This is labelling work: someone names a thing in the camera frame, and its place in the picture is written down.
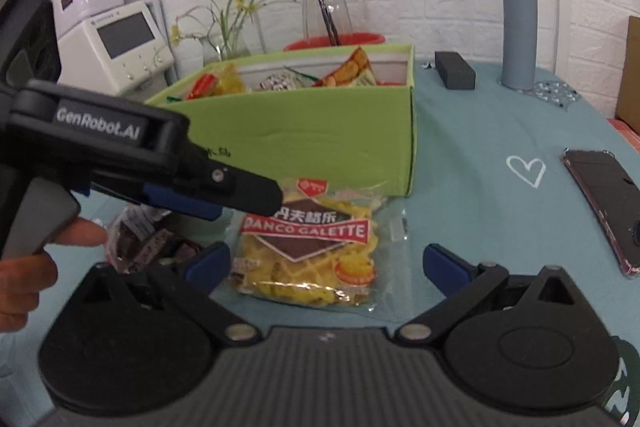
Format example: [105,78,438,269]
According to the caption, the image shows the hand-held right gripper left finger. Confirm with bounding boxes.
[82,241,263,348]

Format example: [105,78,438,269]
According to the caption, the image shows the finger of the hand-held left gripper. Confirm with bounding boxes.
[142,184,223,220]
[170,142,283,215]

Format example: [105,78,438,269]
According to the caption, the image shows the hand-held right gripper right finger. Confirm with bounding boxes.
[395,243,598,349]

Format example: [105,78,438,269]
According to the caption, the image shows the dark chocolate snack packet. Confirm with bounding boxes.
[105,204,206,275]

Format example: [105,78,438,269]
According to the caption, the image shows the yellow waffle snack packet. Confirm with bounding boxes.
[212,177,408,310]

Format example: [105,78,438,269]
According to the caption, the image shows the green cardboard box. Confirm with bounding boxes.
[144,44,417,198]

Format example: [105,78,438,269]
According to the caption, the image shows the silver snack packet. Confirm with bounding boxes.
[257,72,306,92]

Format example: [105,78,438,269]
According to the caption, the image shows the person's left hand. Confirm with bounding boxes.
[0,217,108,333]

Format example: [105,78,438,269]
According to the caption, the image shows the white appliance with screen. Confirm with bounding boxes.
[55,0,177,96]

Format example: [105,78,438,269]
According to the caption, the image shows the red-orange snack packet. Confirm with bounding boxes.
[185,73,221,102]

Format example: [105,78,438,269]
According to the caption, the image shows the small yellow snack packet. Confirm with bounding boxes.
[212,63,247,96]

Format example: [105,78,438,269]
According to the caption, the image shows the teal tablecloth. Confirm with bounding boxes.
[0,57,640,427]

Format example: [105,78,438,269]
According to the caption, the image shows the glass vase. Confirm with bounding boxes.
[200,32,251,62]

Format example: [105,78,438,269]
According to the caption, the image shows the orange chips packet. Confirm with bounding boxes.
[315,47,377,88]

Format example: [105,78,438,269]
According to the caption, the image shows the black smartphone in clear case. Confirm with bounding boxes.
[561,148,640,279]

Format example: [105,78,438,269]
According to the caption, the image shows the yellow-flowered green plant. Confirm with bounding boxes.
[170,0,286,58]

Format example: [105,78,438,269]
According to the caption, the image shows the red plastic basin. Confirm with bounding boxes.
[283,32,387,52]

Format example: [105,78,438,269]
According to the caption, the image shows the small black box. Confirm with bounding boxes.
[434,51,477,92]

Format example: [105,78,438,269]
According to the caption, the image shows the dark stick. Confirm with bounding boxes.
[306,0,341,45]

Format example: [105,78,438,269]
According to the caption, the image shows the scattered shiny beads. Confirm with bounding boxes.
[520,79,581,108]

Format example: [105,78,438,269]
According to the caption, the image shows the glass pitcher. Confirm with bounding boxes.
[299,0,370,45]

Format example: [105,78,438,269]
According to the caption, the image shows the grey-blue cylinder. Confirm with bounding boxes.
[501,0,541,90]

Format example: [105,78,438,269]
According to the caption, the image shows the brown cardboard box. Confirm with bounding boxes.
[615,16,640,138]

